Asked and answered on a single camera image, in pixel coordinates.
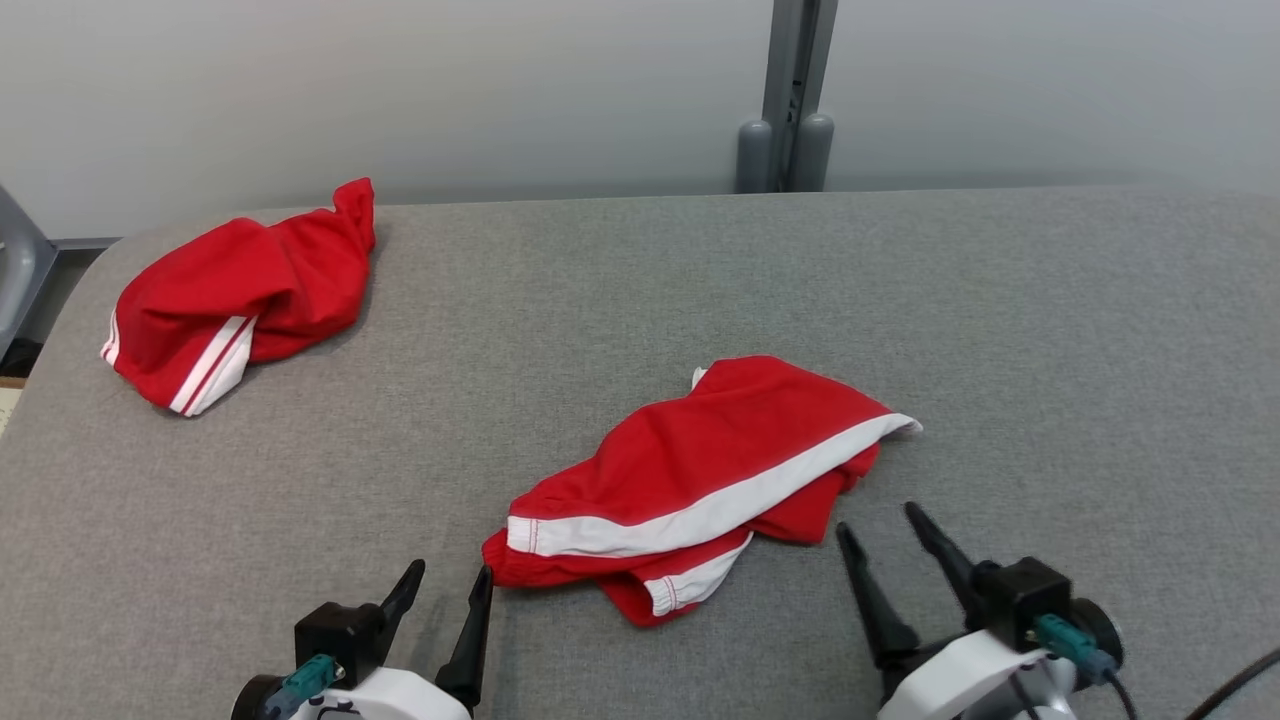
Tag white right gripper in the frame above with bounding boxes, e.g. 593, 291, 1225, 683
836, 501, 1081, 720

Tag teal-plug right camera cable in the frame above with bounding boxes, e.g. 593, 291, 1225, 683
1035, 613, 1141, 720

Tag red jersey with black number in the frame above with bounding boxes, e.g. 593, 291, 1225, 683
100, 177, 377, 418

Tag grey rounded post foot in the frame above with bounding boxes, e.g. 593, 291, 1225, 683
736, 120, 775, 195
796, 112, 836, 192

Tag black computer equipment rack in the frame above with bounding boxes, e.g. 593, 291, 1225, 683
0, 185, 59, 361

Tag teal-plug camera cable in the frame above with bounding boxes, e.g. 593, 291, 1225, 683
1035, 613, 1141, 720
262, 655, 338, 717

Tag teal-plug left camera cable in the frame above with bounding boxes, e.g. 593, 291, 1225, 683
262, 655, 338, 717

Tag red shorts with white stripe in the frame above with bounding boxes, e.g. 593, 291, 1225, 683
482, 355, 923, 628

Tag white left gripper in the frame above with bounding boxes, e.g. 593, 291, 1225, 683
296, 559, 496, 720

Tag grey metal partition post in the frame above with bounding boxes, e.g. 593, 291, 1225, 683
760, 0, 840, 191

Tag thin black cable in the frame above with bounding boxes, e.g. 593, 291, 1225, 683
1185, 648, 1280, 720

